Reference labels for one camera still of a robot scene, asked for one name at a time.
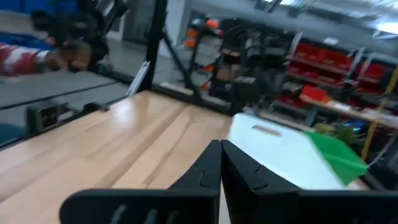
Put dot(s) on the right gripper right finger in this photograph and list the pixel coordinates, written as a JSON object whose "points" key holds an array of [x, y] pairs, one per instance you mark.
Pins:
{"points": [[248, 193]]}

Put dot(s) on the dark cluttered shelf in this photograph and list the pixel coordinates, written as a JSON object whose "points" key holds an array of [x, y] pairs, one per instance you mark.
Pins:
{"points": [[248, 62]]}

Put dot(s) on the white plastic basket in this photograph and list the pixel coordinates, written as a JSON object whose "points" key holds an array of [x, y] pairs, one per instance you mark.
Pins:
{"points": [[273, 155]]}

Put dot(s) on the person's hand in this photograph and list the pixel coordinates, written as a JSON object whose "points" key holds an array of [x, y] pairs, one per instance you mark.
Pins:
{"points": [[74, 59]]}

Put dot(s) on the wooden workbench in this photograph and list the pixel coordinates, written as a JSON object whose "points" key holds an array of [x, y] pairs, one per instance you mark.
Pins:
{"points": [[342, 107]]}

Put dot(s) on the small table-level camera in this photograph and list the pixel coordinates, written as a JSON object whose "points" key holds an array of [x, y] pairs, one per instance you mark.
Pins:
{"points": [[43, 115]]}

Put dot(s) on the yellow pole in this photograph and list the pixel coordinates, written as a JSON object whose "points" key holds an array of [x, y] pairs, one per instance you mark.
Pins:
{"points": [[374, 124]]}

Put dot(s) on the shelving with red bins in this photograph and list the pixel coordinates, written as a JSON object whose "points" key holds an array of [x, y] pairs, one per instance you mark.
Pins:
{"points": [[323, 59]]}

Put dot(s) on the white aluminium bar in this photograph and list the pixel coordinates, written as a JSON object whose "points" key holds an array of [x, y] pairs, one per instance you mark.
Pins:
{"points": [[140, 76]]}

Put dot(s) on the rack with orange white items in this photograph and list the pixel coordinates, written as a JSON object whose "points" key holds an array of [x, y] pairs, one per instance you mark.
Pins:
{"points": [[202, 53]]}

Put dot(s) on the green slotted plastic basket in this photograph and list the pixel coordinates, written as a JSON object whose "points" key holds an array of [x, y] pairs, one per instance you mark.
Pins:
{"points": [[339, 158]]}

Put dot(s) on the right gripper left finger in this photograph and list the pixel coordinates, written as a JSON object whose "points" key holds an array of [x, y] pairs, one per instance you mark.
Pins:
{"points": [[199, 186]]}

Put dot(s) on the black table clamp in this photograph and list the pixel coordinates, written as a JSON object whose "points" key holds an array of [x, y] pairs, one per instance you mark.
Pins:
{"points": [[93, 107]]}

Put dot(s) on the black metal rig frame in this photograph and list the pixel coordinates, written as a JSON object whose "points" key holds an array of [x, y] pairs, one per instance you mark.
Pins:
{"points": [[155, 46]]}

